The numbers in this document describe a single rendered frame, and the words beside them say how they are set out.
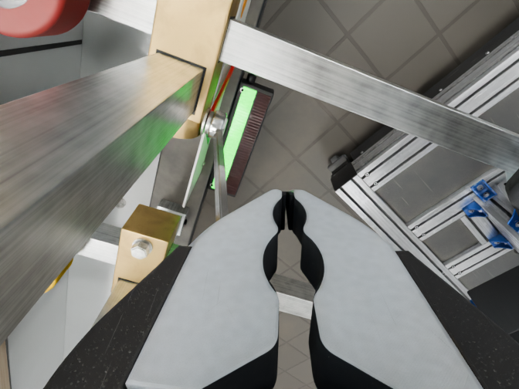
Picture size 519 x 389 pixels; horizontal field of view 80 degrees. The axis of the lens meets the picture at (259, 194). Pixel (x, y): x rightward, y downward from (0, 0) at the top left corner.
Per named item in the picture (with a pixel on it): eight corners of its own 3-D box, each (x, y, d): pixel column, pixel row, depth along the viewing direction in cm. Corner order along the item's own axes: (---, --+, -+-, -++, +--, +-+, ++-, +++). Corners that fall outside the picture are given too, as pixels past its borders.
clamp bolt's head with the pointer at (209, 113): (251, 57, 37) (225, 124, 26) (245, 76, 39) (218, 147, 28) (235, 51, 37) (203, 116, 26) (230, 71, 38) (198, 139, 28)
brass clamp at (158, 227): (185, 217, 37) (174, 244, 32) (164, 292, 43) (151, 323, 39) (133, 201, 36) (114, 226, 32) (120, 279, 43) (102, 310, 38)
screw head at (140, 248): (154, 241, 32) (150, 248, 31) (150, 255, 33) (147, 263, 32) (133, 235, 32) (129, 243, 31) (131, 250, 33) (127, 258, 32)
